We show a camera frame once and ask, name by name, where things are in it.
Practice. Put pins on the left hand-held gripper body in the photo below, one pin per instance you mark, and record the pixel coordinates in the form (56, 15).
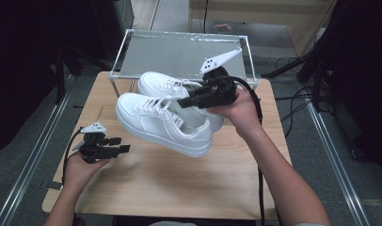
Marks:
(95, 149)

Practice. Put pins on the black metal stand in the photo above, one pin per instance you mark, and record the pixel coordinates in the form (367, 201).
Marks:
(60, 78)

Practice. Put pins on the person's left hand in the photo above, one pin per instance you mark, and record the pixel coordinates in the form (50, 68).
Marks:
(77, 172)

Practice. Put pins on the white sneaker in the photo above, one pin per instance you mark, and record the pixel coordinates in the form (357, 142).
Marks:
(154, 125)
(154, 83)

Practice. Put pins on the person's right hand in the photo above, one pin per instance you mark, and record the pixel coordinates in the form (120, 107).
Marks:
(245, 116)

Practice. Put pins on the wooden cabinet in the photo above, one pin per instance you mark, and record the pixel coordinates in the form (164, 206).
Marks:
(258, 12)

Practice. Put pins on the person's grey clothing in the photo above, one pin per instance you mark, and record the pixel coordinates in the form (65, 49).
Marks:
(170, 223)

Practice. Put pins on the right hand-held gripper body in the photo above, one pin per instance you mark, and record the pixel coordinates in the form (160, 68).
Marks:
(223, 91)

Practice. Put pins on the metal shoe rack grey shelves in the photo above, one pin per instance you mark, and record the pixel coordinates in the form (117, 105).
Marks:
(167, 53)

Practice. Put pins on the metal floor rail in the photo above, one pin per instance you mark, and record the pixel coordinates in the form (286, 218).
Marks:
(26, 163)
(339, 169)

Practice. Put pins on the black curtain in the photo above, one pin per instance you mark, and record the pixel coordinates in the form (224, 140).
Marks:
(361, 78)
(23, 62)

